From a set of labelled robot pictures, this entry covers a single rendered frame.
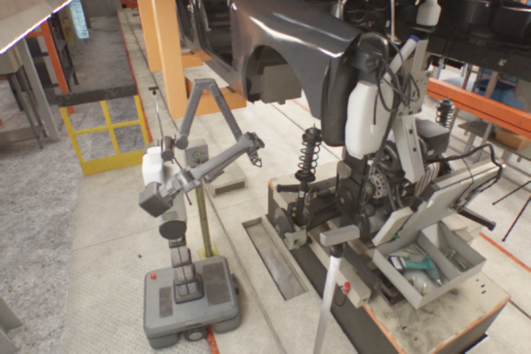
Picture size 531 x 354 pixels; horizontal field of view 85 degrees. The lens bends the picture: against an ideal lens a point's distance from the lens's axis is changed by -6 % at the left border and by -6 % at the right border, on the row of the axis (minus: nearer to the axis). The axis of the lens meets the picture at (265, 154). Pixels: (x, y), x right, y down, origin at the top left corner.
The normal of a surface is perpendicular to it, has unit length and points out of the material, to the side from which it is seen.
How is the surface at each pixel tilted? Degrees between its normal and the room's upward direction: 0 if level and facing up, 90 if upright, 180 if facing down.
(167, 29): 90
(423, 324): 0
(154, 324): 0
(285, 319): 0
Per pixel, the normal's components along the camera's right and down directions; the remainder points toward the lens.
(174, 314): 0.00, -0.85
